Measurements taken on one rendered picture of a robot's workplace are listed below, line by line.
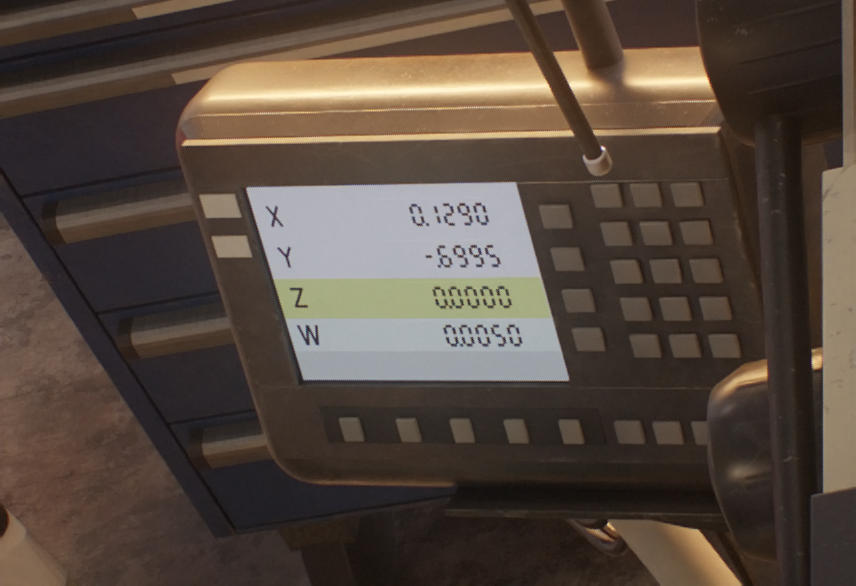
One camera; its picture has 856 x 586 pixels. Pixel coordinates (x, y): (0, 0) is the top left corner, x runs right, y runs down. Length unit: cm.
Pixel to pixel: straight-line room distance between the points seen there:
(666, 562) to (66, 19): 95
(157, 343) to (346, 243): 124
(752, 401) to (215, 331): 206
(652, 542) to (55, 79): 99
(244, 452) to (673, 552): 119
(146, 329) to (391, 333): 122
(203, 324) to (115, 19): 34
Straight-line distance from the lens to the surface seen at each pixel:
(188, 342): 353
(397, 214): 228
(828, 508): 119
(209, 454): 363
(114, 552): 403
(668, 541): 247
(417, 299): 230
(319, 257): 232
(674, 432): 228
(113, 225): 343
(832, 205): 128
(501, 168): 224
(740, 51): 143
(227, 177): 231
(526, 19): 157
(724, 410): 147
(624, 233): 222
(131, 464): 409
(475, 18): 322
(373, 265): 231
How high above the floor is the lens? 277
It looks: 42 degrees down
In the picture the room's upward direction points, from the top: 29 degrees counter-clockwise
